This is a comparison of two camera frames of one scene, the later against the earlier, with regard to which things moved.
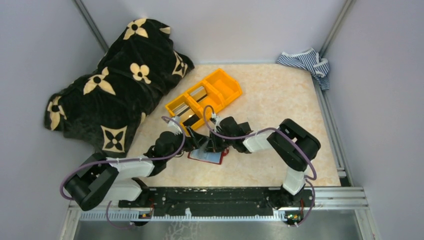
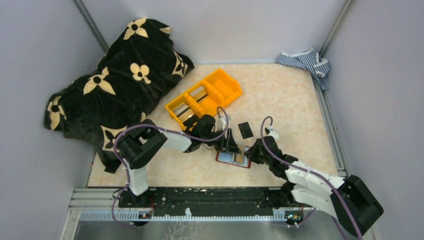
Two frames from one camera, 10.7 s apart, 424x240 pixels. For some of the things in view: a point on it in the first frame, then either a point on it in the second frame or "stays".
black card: [246, 126] stays
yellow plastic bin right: [223, 86] stays
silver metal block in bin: [199, 94] stays
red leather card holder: [213, 157] -> [235, 158]
